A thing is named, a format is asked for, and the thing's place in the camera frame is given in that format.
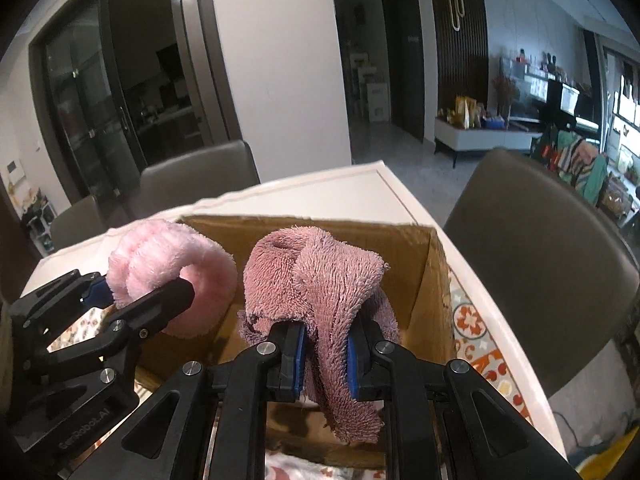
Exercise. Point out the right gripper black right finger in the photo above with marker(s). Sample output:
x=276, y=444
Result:
x=444, y=421

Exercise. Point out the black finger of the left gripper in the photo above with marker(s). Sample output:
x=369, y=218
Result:
x=125, y=329
x=48, y=311

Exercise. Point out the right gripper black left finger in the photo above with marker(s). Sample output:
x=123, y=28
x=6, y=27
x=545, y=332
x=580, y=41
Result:
x=206, y=422

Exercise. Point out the light pink fluffy cloth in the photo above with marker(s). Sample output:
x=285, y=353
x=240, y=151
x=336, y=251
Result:
x=154, y=252

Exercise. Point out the dusty rose terry towel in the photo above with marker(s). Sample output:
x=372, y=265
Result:
x=303, y=274

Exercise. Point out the patterned tile table mat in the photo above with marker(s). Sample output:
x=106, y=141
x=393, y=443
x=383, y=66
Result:
x=472, y=341

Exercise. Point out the grey chair far left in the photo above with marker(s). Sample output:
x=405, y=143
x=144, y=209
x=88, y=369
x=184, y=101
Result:
x=80, y=222

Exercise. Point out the brown cardboard box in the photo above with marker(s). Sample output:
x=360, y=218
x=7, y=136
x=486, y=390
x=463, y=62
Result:
x=416, y=282

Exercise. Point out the grey chair behind table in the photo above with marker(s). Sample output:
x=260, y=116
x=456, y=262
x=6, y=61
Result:
x=204, y=173

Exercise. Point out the grey chair right side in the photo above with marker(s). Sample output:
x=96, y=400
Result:
x=558, y=270

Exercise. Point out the white low sideboard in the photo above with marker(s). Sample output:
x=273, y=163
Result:
x=459, y=142

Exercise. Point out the colourful blanket pile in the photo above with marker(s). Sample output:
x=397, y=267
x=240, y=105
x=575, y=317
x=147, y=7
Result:
x=574, y=160

